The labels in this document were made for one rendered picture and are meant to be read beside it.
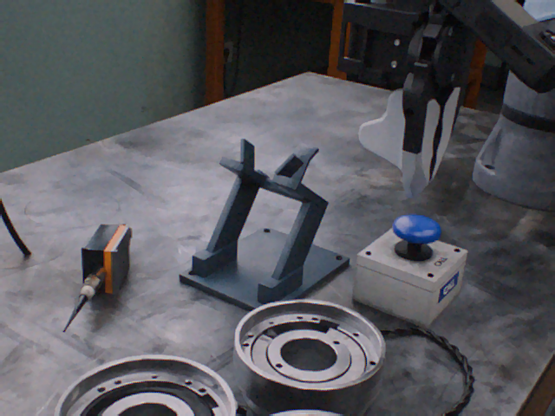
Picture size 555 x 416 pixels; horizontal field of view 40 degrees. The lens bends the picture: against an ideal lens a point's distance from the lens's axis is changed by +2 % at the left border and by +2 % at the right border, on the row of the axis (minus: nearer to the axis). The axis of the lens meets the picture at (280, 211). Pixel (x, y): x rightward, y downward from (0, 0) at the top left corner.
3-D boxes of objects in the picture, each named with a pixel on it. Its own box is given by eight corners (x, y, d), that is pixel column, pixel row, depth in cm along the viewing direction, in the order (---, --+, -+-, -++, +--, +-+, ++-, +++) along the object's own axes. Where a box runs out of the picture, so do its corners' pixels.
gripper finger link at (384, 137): (362, 181, 64) (375, 75, 60) (427, 200, 61) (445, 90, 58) (344, 191, 62) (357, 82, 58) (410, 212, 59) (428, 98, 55)
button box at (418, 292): (427, 330, 61) (436, 277, 59) (351, 300, 65) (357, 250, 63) (465, 290, 68) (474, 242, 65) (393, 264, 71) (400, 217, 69)
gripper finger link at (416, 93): (416, 139, 60) (434, 29, 57) (436, 144, 60) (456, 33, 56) (389, 153, 57) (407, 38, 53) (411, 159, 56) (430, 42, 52)
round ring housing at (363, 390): (352, 461, 47) (359, 408, 46) (205, 408, 51) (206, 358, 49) (396, 369, 56) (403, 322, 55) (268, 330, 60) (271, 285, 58)
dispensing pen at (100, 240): (42, 303, 54) (109, 206, 69) (45, 353, 55) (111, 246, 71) (73, 307, 54) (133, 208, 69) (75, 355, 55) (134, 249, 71)
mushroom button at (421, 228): (421, 289, 62) (430, 236, 60) (378, 274, 64) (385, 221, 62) (440, 271, 65) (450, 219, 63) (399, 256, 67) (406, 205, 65)
